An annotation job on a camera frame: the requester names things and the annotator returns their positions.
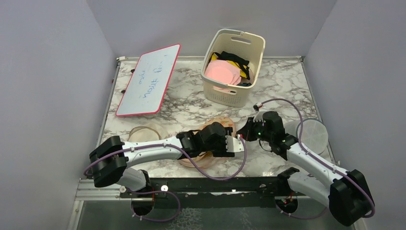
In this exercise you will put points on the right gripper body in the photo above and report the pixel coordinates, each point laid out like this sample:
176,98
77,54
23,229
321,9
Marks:
256,131

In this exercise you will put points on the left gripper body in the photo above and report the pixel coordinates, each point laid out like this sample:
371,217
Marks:
222,147

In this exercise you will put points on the floral mesh laundry bag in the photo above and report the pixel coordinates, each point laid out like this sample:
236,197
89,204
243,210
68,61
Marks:
206,159

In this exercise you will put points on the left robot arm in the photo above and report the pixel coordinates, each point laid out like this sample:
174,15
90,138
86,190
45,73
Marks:
113,161

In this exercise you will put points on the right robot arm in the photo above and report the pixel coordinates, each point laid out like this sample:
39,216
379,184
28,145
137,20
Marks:
344,193

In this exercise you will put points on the cream plastic laundry basket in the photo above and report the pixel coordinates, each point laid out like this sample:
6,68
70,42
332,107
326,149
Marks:
246,45

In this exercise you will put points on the pink cloth in basket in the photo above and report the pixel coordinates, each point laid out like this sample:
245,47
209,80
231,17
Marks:
223,72

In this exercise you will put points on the black and yellow garment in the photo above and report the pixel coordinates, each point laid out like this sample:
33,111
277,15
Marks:
234,60

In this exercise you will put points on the red-framed whiteboard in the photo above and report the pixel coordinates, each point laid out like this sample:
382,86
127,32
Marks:
148,84

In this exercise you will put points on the black mounting rail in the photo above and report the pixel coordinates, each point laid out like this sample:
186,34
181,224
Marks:
206,193

